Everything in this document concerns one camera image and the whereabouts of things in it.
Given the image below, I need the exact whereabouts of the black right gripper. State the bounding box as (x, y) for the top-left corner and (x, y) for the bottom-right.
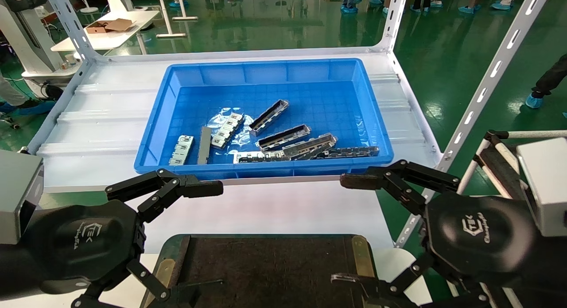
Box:
(330, 160), (567, 308)

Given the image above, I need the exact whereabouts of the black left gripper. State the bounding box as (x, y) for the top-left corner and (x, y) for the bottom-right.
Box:
(0, 168), (224, 308)

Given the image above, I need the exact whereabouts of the long grey channel part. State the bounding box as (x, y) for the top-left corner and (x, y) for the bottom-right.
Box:
(249, 99), (290, 137)

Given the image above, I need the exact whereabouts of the black foam lined container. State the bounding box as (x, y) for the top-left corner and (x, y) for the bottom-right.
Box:
(141, 234), (377, 308)

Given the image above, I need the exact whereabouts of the grey ribbed channel part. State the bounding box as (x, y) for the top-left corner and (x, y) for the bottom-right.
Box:
(282, 133), (338, 161)

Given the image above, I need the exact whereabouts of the dark grey channel part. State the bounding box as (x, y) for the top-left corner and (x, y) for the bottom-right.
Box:
(256, 124), (312, 152)

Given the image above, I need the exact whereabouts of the dark notched metal strip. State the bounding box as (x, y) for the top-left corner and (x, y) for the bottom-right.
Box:
(315, 146), (381, 160)

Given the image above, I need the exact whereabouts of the grey flat metal bar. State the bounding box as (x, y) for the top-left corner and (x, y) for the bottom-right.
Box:
(198, 126), (214, 165)

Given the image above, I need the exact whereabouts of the white metal shelf rack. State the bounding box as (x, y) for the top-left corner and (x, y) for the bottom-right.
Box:
(27, 0), (552, 249)

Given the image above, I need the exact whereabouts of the flat silver notched strip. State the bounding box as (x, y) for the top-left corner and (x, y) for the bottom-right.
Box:
(233, 150), (291, 164)

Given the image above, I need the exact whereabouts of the clear plastic bag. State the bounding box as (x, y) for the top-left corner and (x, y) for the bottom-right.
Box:
(206, 107), (256, 157)

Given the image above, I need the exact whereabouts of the blue plastic bin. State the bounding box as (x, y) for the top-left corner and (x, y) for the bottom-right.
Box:
(134, 58), (395, 182)

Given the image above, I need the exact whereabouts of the white desk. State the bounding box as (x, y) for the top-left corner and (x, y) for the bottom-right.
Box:
(137, 0), (198, 38)
(51, 10), (160, 52)

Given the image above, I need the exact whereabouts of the open cardboard box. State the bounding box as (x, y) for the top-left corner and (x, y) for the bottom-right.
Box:
(85, 18), (137, 34)

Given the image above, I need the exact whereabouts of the short silver slotted bracket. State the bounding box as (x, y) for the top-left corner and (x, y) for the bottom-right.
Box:
(168, 135), (194, 166)

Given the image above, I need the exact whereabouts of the white tube frame stand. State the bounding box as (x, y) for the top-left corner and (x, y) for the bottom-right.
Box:
(456, 130), (567, 201)

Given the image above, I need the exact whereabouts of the long silver slotted bracket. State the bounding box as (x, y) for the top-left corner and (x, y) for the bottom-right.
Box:
(210, 113), (245, 149)

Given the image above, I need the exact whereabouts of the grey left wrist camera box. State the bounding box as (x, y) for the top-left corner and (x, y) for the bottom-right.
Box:
(0, 149), (44, 245)

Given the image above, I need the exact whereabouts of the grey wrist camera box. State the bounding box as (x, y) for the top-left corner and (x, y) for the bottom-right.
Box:
(0, 149), (44, 245)
(516, 137), (567, 238)

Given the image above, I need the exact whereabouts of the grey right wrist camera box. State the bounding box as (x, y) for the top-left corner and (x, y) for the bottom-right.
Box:
(516, 137), (567, 238)

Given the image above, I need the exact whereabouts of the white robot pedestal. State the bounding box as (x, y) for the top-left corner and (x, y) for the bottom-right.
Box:
(0, 0), (82, 85)

